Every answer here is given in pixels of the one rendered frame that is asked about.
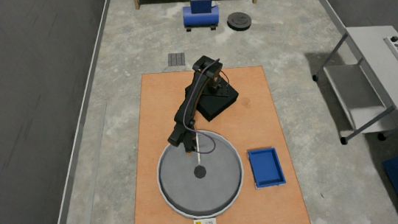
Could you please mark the blue open box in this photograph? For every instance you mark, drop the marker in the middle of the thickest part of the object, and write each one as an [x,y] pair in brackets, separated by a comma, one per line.
[266,167]

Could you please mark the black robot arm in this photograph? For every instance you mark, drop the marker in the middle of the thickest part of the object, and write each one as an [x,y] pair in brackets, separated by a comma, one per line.
[207,84]

